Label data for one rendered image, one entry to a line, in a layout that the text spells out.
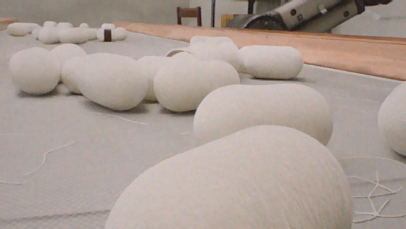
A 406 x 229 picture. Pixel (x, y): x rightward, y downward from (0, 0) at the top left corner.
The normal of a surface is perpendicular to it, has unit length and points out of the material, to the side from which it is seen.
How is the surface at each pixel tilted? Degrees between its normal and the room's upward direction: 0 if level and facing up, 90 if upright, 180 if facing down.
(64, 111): 0
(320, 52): 45
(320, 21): 90
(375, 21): 90
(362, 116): 0
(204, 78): 66
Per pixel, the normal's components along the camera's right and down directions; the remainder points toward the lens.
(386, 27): -0.91, 0.06
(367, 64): -0.65, -0.65
